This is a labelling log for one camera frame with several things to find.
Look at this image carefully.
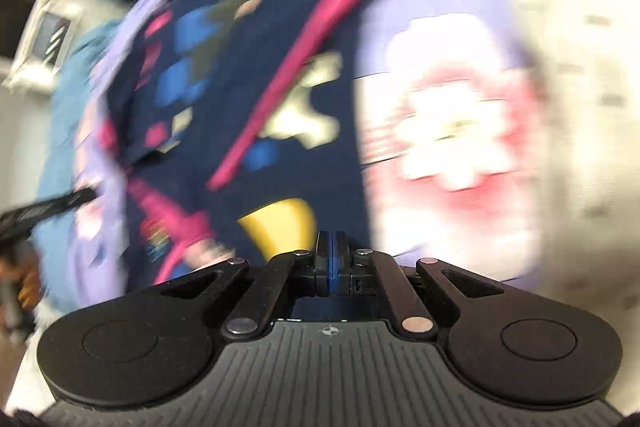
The navy Mickey Mouse sweater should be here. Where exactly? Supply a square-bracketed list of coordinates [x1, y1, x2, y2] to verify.
[100, 0, 370, 291]

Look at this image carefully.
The cream polka dot garment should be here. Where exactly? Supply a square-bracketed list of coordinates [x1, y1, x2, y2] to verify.
[515, 0, 639, 413]

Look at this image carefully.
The white appliance with control panel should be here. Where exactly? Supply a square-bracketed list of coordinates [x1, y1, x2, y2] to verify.
[0, 0, 116, 96]

